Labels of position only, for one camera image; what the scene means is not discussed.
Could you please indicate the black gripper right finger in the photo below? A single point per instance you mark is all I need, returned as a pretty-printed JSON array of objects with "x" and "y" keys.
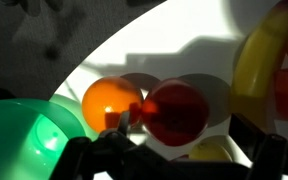
[{"x": 267, "y": 152}]

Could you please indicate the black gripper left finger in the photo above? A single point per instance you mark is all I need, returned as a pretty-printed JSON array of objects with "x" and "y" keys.
[{"x": 114, "y": 153}]

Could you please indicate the red toy apple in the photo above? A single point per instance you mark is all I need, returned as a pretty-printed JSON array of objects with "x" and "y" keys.
[{"x": 174, "y": 112}]

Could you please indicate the orange toy fruit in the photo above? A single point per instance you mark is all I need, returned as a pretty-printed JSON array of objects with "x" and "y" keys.
[{"x": 106, "y": 99}]

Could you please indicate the small yellow toy lemon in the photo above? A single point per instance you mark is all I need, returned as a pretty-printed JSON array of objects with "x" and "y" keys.
[{"x": 209, "y": 151}]

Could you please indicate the yellow toy banana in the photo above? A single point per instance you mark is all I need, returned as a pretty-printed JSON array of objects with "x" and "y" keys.
[{"x": 260, "y": 57}]

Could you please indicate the green plastic bowl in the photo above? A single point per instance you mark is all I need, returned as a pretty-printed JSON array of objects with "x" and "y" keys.
[{"x": 33, "y": 134}]

